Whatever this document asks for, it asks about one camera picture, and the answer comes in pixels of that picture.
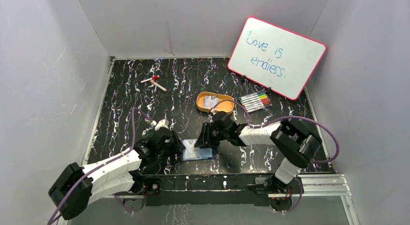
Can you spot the silver credit card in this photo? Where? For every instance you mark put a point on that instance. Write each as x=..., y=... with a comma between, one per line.
x=191, y=152
x=210, y=101

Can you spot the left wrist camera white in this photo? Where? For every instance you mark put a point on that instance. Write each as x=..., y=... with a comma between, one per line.
x=164, y=123

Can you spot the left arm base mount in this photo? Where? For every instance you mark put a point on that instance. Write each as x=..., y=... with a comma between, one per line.
x=144, y=187

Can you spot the white marker red tip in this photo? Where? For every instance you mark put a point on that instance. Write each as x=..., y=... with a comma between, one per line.
x=158, y=85

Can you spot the pink framed whiteboard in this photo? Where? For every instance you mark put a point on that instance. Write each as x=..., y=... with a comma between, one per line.
x=275, y=57

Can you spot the aluminium frame rail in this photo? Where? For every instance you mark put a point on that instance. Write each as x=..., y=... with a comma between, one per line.
x=223, y=199

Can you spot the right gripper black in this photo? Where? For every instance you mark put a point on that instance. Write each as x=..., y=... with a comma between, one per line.
x=202, y=141

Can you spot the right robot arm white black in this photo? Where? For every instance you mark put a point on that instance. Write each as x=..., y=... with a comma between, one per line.
x=294, y=140

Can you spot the blue leather card holder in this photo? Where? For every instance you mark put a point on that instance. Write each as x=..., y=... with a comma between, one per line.
x=206, y=154

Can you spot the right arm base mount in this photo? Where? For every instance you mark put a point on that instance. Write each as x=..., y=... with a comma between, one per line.
x=271, y=185

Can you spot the orange oval tray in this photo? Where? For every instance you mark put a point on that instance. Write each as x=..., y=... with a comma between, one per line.
x=225, y=103

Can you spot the pack of coloured markers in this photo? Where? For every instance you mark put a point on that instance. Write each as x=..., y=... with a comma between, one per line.
x=255, y=101

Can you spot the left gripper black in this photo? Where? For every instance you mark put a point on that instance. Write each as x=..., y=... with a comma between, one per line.
x=174, y=142

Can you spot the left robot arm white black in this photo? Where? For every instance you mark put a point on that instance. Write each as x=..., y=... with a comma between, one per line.
x=79, y=186

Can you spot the red capped marker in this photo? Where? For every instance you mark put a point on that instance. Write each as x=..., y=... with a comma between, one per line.
x=149, y=79

